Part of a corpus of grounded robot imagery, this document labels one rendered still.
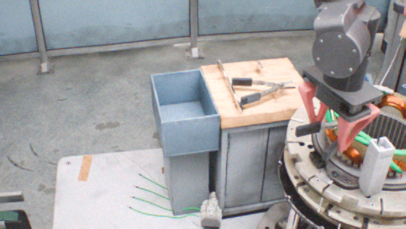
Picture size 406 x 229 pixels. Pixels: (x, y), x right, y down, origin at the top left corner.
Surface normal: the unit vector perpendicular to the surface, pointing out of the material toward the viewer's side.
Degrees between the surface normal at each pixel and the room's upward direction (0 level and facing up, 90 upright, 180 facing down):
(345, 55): 87
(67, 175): 0
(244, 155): 90
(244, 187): 90
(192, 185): 90
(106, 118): 0
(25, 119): 0
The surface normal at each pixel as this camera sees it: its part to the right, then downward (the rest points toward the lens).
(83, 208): 0.00, -0.80
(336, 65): -0.49, 0.48
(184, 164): 0.21, 0.58
